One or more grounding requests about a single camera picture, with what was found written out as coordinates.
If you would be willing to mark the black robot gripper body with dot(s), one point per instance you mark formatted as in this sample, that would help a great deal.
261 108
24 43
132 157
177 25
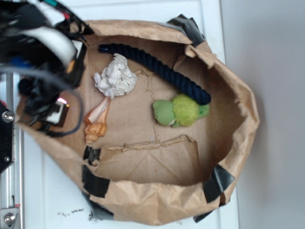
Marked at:
50 59

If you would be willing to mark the white paper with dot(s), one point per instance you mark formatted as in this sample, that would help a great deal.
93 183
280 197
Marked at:
116 79

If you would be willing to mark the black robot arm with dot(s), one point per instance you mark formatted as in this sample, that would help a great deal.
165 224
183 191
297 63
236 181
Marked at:
30 14

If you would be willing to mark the orange spiral seashell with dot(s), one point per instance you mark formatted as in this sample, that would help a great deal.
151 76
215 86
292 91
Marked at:
96 121

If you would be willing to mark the brown paper bag tray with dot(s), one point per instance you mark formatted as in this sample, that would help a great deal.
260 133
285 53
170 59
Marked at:
145 172

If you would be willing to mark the green plush frog toy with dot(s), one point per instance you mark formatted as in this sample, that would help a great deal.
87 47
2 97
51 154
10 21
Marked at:
180 111

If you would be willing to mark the black mounting bracket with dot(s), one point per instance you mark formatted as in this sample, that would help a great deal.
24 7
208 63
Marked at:
6 136

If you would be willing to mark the aluminium frame rail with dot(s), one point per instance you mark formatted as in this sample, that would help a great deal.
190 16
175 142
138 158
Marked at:
11 198

